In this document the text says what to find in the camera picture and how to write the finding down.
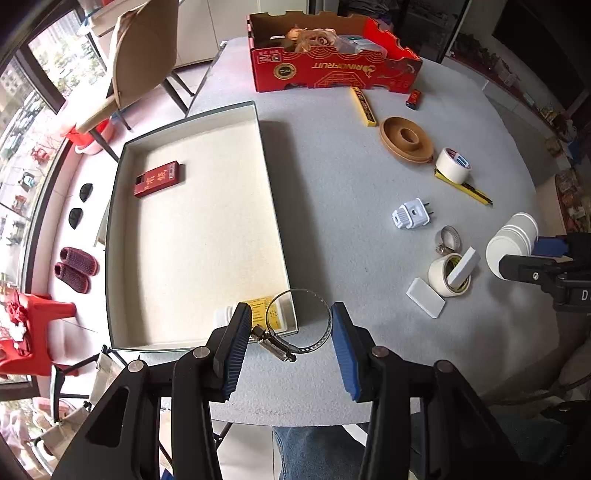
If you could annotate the white plastic bottle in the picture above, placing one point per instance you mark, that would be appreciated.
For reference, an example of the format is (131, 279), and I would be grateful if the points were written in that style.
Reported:
(508, 240)

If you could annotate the small red flat box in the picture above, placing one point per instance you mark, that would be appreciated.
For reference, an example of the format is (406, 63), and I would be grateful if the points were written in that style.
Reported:
(157, 178)

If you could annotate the person's leg in jeans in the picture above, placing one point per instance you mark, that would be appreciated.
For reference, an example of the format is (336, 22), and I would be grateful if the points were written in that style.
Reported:
(318, 454)

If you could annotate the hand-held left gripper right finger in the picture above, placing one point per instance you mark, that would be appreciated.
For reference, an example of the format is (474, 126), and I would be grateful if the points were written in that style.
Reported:
(344, 350)

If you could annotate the black slipper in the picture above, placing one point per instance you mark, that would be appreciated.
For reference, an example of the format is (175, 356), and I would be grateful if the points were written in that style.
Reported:
(75, 218)

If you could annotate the white tape roll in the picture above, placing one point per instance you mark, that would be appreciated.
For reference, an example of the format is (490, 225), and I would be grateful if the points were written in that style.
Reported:
(450, 166)

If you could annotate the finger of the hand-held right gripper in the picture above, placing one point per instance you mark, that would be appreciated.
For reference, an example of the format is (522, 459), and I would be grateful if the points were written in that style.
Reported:
(549, 245)
(526, 267)

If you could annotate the yellow utility knife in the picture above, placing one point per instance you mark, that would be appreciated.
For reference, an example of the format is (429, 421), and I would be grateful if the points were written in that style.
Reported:
(475, 191)

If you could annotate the beige folding chair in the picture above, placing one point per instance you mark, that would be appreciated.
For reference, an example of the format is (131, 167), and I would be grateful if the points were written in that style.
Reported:
(69, 415)

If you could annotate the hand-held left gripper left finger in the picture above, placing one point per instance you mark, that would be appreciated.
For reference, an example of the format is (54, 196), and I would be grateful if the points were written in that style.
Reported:
(238, 341)

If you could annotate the shallow white tray box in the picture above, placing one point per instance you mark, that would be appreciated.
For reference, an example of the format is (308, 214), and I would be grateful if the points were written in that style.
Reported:
(194, 230)

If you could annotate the clear plastic packet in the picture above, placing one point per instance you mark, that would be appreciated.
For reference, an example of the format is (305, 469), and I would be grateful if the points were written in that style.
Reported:
(362, 45)

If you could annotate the red cardboard box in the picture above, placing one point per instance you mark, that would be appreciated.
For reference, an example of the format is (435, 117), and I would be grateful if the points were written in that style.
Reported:
(332, 69)

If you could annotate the yellow label white bottle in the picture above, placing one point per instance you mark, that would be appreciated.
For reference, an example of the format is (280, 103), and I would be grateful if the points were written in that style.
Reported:
(258, 310)

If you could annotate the cream tape roll yellow core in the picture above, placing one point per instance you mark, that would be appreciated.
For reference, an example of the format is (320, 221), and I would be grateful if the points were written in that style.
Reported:
(438, 277)

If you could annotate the white plug adapter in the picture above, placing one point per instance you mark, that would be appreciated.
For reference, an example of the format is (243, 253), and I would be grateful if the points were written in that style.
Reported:
(408, 216)

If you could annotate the small white footstool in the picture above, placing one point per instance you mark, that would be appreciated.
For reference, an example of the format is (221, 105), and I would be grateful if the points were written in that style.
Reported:
(102, 224)

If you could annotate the round wooden holder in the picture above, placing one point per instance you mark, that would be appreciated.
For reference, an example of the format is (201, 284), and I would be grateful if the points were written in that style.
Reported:
(406, 138)

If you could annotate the long yellow box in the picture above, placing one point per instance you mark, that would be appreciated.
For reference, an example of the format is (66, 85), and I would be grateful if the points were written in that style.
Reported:
(364, 107)

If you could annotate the red plastic stool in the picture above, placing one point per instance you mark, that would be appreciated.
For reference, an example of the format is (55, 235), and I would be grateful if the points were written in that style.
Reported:
(32, 332)

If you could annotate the brown wooden flower ornament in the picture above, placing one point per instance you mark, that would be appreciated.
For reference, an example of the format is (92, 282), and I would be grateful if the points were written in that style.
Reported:
(311, 39)

